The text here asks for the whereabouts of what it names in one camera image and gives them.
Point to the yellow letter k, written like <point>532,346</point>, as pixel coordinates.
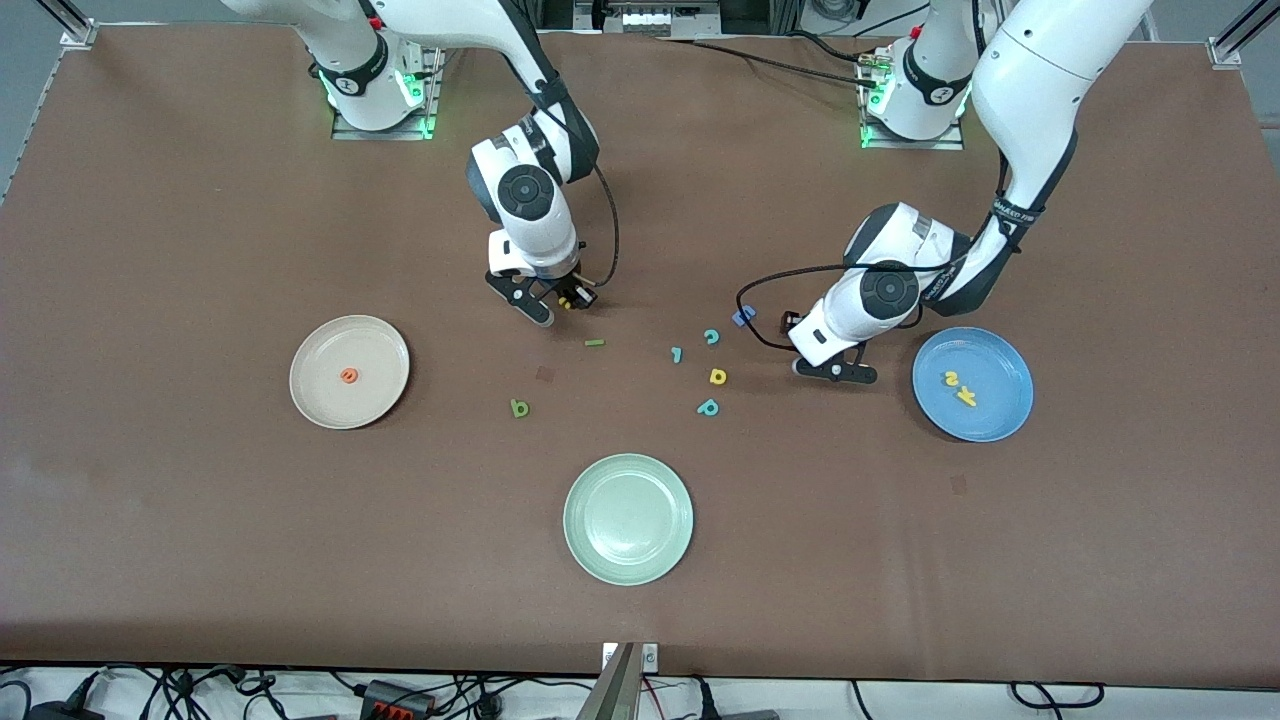
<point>966,396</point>

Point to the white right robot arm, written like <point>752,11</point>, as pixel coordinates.
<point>530,195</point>

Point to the blue letter E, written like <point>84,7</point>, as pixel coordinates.
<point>745,318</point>

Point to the teal letter p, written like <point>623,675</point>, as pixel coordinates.
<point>708,407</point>

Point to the beige brown plate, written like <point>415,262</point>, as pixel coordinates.
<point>370,350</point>

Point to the blue plate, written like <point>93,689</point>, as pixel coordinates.
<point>990,420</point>

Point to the pale green plate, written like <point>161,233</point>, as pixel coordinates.
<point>628,519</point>

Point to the silver connector box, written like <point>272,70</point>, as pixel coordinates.
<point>660,22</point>

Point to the black red power strip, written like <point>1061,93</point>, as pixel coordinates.
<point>395,696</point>

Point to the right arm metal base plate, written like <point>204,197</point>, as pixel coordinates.
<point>380,134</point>

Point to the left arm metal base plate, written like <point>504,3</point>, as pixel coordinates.
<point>915,145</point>

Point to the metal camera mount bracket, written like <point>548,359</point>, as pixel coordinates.
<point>615,690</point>

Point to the aluminium corner bracket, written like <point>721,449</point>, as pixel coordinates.
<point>1222,52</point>
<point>78,35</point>

